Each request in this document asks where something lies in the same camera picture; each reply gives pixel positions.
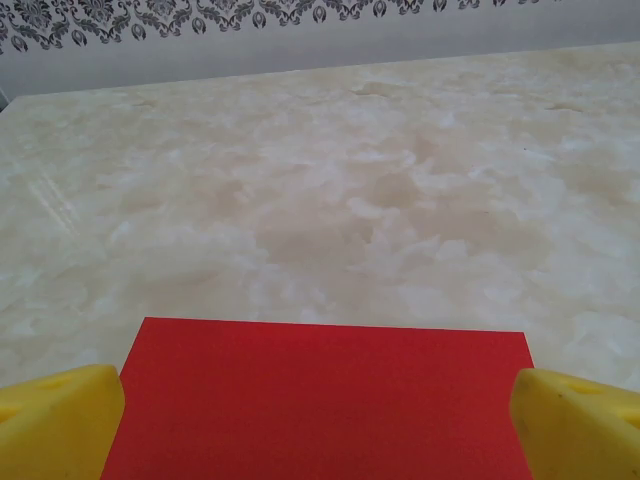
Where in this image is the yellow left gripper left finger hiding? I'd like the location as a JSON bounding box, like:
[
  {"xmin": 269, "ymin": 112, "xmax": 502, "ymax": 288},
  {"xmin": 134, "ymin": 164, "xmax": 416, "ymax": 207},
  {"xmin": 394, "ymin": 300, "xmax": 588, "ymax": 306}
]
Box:
[{"xmin": 0, "ymin": 363, "xmax": 126, "ymax": 480}]

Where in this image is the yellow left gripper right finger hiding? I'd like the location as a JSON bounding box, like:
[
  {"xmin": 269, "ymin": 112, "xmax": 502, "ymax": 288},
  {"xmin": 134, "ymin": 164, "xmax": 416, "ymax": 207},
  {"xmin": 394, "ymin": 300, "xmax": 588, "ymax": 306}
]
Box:
[{"xmin": 509, "ymin": 368, "xmax": 640, "ymax": 480}]

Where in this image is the red square paper sheet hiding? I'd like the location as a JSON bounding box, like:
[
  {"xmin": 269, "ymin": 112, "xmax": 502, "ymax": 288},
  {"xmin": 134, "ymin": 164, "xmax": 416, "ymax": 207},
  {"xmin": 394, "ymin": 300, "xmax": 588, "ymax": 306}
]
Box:
[{"xmin": 99, "ymin": 316, "xmax": 535, "ymax": 480}]

